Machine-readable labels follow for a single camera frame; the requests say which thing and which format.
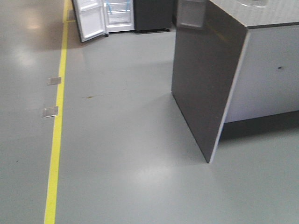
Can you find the grey kitchen island cabinet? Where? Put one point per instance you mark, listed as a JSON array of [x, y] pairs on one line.
[[234, 60]]

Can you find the silver floor socket plate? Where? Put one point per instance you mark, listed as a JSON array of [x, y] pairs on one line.
[[54, 81], [50, 112]]

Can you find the fridge door white inside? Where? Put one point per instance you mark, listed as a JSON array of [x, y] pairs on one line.
[[90, 19]]

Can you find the dark grey fridge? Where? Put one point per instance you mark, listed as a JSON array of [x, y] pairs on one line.
[[138, 15]]

